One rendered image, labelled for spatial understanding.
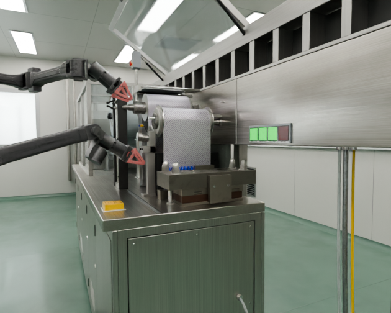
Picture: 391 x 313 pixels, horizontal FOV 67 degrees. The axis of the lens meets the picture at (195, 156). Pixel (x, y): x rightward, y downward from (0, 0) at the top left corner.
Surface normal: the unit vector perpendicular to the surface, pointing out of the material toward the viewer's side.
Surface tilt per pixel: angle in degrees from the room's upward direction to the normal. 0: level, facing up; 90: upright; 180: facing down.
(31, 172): 90
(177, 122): 90
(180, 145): 90
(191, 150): 90
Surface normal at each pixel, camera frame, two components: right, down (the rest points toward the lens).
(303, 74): -0.91, 0.03
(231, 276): 0.41, 0.05
